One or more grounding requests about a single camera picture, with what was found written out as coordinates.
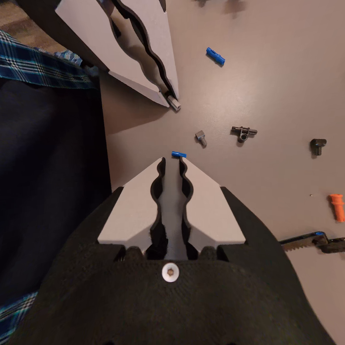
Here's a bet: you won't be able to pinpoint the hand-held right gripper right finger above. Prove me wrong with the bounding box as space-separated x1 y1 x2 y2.
179 156 246 253

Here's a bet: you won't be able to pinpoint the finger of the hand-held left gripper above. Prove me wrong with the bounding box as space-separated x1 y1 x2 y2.
55 0 171 108
112 0 179 100

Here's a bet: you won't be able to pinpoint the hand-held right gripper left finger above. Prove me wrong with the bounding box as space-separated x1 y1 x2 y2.
97 157 169 254

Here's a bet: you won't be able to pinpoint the black lego elbow connector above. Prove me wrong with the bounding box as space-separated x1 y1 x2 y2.
309 138 328 156

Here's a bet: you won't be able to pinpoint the long blue lego pin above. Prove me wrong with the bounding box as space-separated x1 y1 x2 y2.
206 47 226 67

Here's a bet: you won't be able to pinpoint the black lego cross connector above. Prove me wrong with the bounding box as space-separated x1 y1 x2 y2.
231 126 258 143

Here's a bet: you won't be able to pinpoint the black lego gear rack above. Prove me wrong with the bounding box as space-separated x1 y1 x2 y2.
279 231 345 254

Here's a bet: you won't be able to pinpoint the orange lego pin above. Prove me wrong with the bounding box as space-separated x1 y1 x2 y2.
328 194 345 222

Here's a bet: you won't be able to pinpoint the blue plaid shirt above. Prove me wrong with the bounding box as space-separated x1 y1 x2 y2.
0 30 99 345

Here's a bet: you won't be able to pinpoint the dark trousers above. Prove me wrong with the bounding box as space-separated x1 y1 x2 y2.
0 77 112 306

